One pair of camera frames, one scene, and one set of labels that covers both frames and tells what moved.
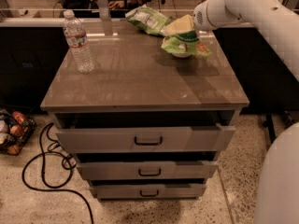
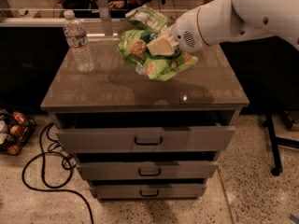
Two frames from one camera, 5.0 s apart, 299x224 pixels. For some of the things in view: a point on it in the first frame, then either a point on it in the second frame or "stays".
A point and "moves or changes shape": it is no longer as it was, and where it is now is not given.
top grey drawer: x=147 y=139 stays
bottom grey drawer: x=149 y=191 stays
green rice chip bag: x=189 y=43 moves or changes shape
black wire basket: x=16 y=129 stays
